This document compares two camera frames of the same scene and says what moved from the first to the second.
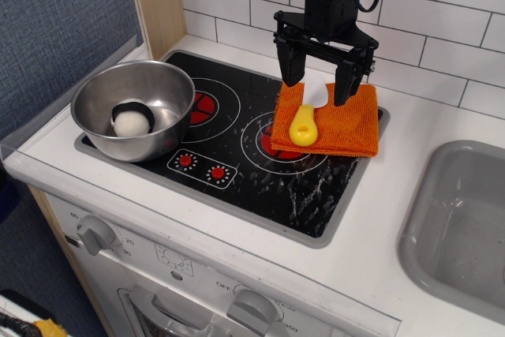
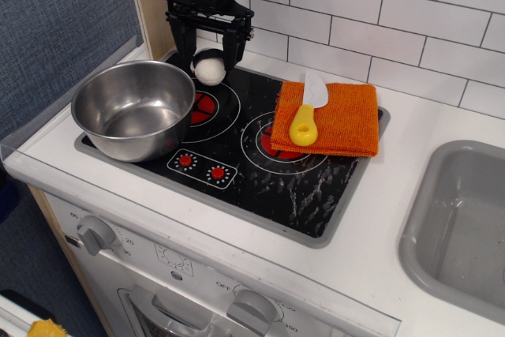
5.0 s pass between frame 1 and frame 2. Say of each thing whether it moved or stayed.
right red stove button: stayed
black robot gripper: moved
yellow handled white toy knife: stayed
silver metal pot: stayed
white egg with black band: moved
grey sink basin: stayed
